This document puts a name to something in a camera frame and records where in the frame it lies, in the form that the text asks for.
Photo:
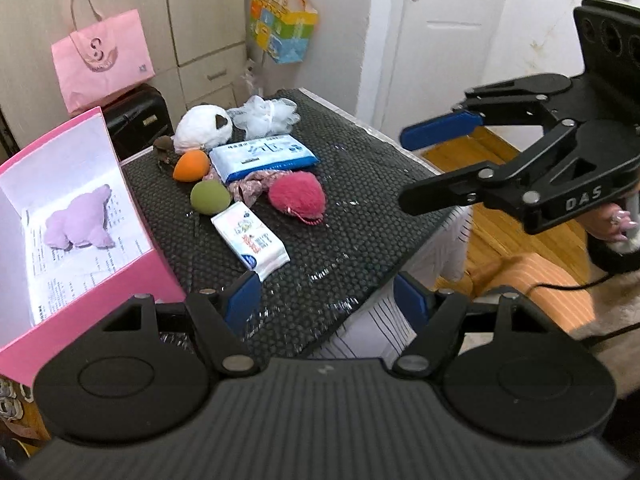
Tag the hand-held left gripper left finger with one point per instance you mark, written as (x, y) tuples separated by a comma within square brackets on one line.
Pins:
[(245, 297)]

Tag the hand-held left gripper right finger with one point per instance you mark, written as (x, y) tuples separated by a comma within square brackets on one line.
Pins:
[(410, 302)]

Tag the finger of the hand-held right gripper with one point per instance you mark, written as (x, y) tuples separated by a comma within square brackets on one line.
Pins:
[(440, 131), (435, 195)]

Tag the pink cardboard box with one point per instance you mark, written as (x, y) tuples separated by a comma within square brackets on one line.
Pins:
[(160, 270)]

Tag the green makeup sponge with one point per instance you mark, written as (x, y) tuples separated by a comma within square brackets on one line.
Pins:
[(210, 199)]

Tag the pink floral cloth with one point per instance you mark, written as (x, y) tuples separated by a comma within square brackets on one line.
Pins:
[(250, 185)]

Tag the large blue wipes pack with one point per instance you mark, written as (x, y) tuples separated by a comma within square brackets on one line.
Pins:
[(260, 157)]

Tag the orange makeup sponge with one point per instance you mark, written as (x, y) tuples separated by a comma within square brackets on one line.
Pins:
[(191, 166)]

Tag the person's right hand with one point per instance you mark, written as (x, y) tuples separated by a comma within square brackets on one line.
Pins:
[(620, 222)]

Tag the small tissue pack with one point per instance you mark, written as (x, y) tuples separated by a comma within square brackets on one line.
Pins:
[(250, 240)]

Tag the black dotted table mat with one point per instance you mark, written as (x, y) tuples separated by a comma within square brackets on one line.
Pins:
[(360, 200)]

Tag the white door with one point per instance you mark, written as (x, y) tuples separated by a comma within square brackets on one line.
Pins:
[(450, 35)]

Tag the pink fuzzy pouch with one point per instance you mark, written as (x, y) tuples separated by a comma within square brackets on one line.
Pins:
[(297, 195)]

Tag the orange striped cushion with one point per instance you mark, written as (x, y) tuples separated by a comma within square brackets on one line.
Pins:
[(550, 285)]

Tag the small brown toy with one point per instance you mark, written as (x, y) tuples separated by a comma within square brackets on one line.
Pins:
[(164, 147)]

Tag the printed paper sheet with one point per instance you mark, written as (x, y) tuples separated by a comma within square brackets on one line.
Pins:
[(75, 280)]

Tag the white plush toy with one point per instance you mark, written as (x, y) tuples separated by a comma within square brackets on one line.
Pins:
[(200, 127)]

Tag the white mesh bath sponge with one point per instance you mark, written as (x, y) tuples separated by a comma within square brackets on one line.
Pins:
[(265, 112)]

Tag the purple plush toy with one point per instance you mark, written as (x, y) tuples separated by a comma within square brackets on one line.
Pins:
[(80, 220)]

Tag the colourful gift bag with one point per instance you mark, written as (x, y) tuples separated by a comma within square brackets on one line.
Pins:
[(280, 30)]

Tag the beige fluffy cloth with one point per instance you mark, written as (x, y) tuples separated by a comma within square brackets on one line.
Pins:
[(615, 310)]

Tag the black suitcase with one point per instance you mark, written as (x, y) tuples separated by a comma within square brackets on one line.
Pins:
[(135, 120)]

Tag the black white patterned object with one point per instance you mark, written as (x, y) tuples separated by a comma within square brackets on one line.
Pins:
[(12, 400)]

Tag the beige wardrobe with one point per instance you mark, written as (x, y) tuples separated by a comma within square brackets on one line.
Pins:
[(200, 10)]

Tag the pink paper bag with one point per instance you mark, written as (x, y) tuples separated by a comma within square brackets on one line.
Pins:
[(100, 60)]

